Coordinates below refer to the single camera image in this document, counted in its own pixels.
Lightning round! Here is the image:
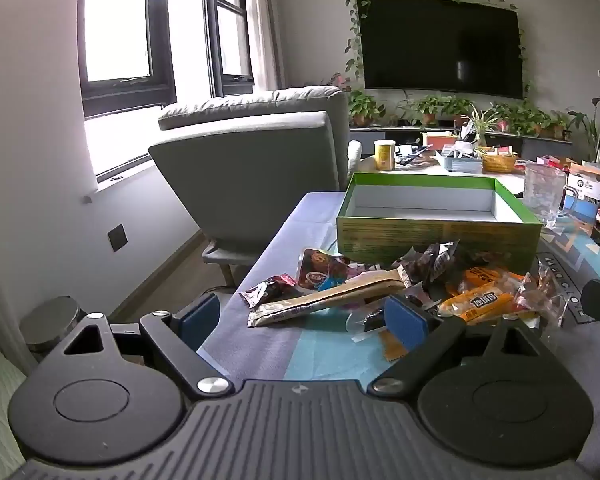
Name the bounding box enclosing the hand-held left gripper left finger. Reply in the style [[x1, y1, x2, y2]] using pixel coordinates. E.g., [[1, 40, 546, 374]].
[[57, 292, 233, 403]]

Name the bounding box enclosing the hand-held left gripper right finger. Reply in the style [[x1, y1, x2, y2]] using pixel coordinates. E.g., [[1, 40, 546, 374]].
[[367, 296, 544, 396]]

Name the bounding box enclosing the black date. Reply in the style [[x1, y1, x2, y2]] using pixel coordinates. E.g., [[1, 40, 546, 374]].
[[346, 307, 391, 343]]

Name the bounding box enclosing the clear packet of brown nuts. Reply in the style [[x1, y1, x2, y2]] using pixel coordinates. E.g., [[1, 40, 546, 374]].
[[512, 270, 568, 328]]

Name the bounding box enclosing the red and black candy packet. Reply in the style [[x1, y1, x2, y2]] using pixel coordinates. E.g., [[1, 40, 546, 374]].
[[238, 274, 301, 309]]

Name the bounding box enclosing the long beige snack bar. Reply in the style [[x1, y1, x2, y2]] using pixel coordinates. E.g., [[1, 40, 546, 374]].
[[247, 269, 411, 328]]

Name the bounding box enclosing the green cardboard box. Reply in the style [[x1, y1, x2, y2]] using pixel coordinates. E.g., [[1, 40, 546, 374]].
[[336, 172, 543, 273]]

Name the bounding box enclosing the yellow-orange snack packet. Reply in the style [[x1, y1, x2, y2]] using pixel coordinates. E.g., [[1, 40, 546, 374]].
[[437, 287, 518, 323]]

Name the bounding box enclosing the silver and black snack packet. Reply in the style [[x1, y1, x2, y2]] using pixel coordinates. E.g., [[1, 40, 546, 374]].
[[427, 241, 461, 281]]

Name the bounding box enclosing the round pudding cup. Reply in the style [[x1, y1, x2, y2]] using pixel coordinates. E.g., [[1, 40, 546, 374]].
[[296, 247, 351, 295]]

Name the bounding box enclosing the white box with blue label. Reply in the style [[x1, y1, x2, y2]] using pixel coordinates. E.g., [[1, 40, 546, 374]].
[[562, 172, 600, 221]]

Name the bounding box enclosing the clear glass pitcher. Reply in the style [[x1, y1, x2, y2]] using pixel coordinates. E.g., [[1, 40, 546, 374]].
[[522, 162, 568, 226]]

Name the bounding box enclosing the grey armchair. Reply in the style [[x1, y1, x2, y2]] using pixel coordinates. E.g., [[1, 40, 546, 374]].
[[147, 86, 363, 288]]

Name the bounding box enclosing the white round coffee table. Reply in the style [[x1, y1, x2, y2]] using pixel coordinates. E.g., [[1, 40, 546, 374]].
[[350, 152, 531, 196]]

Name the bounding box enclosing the black remote control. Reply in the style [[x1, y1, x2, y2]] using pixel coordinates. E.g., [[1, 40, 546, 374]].
[[395, 146, 433, 166]]

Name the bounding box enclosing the yellow can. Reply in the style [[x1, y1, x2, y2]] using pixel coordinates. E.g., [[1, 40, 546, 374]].
[[374, 140, 397, 171]]

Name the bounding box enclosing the blue tray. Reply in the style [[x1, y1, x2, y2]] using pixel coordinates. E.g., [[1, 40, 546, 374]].
[[437, 152, 483, 175]]

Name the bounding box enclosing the wicker basket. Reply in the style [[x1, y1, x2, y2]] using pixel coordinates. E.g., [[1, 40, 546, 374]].
[[480, 152, 518, 173]]

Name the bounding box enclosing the red box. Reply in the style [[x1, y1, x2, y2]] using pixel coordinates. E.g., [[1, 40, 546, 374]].
[[425, 132, 458, 151]]

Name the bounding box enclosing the dark television cabinet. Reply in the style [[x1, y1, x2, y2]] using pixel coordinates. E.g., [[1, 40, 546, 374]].
[[349, 125, 576, 161]]

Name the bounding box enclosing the spider plant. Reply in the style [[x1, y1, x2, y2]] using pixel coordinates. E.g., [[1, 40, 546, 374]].
[[462, 105, 506, 148]]

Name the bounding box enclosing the row of potted plants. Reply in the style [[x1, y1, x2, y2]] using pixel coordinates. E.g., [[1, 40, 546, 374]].
[[325, 72, 576, 141]]

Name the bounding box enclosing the green ivy garland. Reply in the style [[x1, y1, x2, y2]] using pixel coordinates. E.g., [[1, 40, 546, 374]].
[[345, 0, 531, 96]]

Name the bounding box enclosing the narrow dark-framed window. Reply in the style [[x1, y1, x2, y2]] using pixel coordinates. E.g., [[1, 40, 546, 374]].
[[202, 0, 256, 98]]

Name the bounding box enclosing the white curtain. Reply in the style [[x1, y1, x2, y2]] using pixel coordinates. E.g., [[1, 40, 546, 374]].
[[242, 0, 286, 91]]

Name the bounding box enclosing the large dark-framed window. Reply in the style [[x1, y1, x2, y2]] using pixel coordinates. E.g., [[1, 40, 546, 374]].
[[77, 0, 177, 120]]

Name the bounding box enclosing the black wall socket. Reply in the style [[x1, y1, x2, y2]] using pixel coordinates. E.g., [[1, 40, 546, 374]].
[[107, 224, 129, 252]]

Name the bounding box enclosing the black wall television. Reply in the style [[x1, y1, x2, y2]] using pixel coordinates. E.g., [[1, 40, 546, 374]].
[[356, 0, 525, 100]]

